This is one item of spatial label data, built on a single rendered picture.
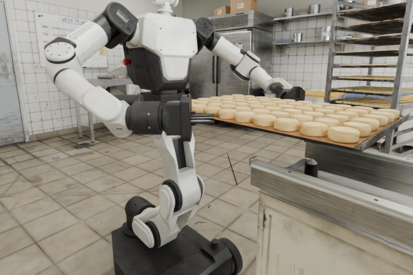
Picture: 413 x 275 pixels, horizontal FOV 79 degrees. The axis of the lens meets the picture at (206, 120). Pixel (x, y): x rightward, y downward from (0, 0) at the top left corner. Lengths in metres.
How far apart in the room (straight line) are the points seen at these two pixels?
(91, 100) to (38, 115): 4.08
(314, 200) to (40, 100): 4.47
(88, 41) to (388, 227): 0.89
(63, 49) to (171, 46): 0.40
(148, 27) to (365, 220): 0.88
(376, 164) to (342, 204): 0.29
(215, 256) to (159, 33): 1.07
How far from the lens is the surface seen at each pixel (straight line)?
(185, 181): 1.11
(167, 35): 1.04
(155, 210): 1.53
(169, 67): 1.05
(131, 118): 0.64
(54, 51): 0.84
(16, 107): 4.69
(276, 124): 0.54
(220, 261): 1.43
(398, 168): 0.81
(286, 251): 0.66
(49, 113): 4.80
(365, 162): 0.83
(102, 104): 0.66
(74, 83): 0.77
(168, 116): 0.64
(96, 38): 0.94
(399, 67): 1.92
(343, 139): 0.49
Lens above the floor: 1.13
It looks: 12 degrees down
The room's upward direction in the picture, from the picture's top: straight up
